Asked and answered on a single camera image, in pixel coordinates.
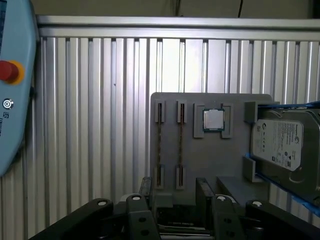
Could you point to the grey parts rack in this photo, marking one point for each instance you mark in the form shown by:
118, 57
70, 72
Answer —
212, 155

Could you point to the blue disk carrier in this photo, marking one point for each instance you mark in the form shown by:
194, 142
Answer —
287, 105

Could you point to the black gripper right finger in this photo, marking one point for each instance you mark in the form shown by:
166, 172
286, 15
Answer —
225, 220

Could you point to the RAM memory stick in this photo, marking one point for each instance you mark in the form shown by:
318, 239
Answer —
181, 145
160, 145

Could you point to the silver hard disk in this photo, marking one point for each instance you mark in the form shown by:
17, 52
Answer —
277, 142

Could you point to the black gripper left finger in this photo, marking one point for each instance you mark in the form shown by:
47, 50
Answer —
140, 220

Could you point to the silver CPU chip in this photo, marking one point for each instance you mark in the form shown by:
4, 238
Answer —
213, 120

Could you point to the pale blue teach pendant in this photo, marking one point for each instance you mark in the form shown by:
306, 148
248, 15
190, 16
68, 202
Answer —
15, 125

